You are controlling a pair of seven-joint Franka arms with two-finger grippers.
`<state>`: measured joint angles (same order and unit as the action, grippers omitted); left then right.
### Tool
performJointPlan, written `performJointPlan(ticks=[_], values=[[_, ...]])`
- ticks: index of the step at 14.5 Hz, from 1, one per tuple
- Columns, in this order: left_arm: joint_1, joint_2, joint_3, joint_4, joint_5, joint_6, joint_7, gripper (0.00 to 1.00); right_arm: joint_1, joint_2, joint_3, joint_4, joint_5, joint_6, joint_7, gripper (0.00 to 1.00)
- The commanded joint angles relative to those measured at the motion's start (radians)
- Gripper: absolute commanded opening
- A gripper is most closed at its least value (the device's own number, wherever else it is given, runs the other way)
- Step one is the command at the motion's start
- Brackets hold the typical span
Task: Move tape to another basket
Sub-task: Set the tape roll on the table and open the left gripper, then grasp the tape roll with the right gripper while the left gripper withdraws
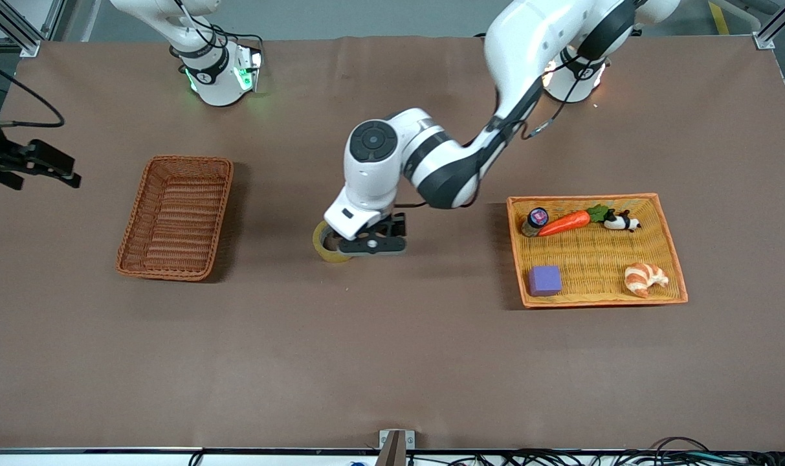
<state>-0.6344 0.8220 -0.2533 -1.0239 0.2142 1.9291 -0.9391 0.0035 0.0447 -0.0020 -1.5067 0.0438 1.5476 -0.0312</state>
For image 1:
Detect clear yellowish tape roll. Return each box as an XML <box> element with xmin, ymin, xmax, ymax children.
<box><xmin>312</xmin><ymin>220</ymin><xmax>355</xmax><ymax>265</ymax></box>

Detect brown wicker basket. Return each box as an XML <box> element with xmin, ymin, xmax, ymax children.
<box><xmin>115</xmin><ymin>155</ymin><xmax>234</xmax><ymax>282</ymax></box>

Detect yellow wicker basket orange rim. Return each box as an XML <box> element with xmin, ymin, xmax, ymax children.
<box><xmin>506</xmin><ymin>193</ymin><xmax>689</xmax><ymax>309</ymax></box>

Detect small bottle with blue cap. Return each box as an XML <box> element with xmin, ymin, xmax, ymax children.
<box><xmin>522</xmin><ymin>207</ymin><xmax>550</xmax><ymax>238</ymax></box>

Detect purple foam cube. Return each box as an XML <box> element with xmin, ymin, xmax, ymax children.
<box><xmin>528</xmin><ymin>265</ymin><xmax>563</xmax><ymax>297</ymax></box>

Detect orange toy carrot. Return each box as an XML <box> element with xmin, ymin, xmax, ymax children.
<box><xmin>538</xmin><ymin>204</ymin><xmax>616</xmax><ymax>238</ymax></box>

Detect toy panda figure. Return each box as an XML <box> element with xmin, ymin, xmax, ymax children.
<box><xmin>603</xmin><ymin>209</ymin><xmax>642</xmax><ymax>232</ymax></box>

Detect toy croissant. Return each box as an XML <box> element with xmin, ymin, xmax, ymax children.
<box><xmin>624</xmin><ymin>262</ymin><xmax>670</xmax><ymax>298</ymax></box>

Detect grey floor stand leg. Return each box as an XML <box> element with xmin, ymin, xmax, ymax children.
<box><xmin>722</xmin><ymin>0</ymin><xmax>780</xmax><ymax>15</ymax></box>

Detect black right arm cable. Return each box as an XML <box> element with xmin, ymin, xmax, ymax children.
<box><xmin>0</xmin><ymin>55</ymin><xmax>66</xmax><ymax>128</ymax></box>

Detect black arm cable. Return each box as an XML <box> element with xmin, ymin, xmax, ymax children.
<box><xmin>0</xmin><ymin>55</ymin><xmax>66</xmax><ymax>128</ymax></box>
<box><xmin>520</xmin><ymin>57</ymin><xmax>590</xmax><ymax>140</ymax></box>

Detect aluminium frame profile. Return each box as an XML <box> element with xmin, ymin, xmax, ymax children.
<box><xmin>0</xmin><ymin>0</ymin><xmax>43</xmax><ymax>58</ymax></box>
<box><xmin>753</xmin><ymin>0</ymin><xmax>785</xmax><ymax>51</ymax></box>

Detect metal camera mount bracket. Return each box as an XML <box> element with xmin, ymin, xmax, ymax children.
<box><xmin>376</xmin><ymin>429</ymin><xmax>416</xmax><ymax>466</ymax></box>

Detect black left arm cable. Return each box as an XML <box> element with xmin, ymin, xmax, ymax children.
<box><xmin>520</xmin><ymin>57</ymin><xmax>590</xmax><ymax>140</ymax></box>

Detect black right base cables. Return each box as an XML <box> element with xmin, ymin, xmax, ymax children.
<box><xmin>171</xmin><ymin>0</ymin><xmax>265</xmax><ymax>60</ymax></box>

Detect tangled black cables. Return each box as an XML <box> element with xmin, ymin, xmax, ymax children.
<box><xmin>405</xmin><ymin>437</ymin><xmax>785</xmax><ymax>466</ymax></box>

